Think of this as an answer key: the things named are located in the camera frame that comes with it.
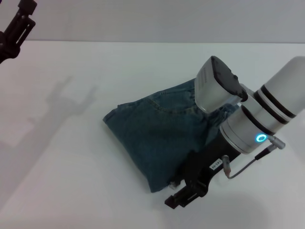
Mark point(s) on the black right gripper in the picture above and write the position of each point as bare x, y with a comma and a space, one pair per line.
205, 167

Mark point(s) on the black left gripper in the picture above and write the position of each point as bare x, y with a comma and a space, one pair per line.
8, 47

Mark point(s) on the blue denim shorts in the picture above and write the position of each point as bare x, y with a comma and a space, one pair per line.
162, 136

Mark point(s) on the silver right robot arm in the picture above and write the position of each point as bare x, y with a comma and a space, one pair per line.
264, 114

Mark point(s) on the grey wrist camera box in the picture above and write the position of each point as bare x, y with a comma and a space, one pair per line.
216, 86

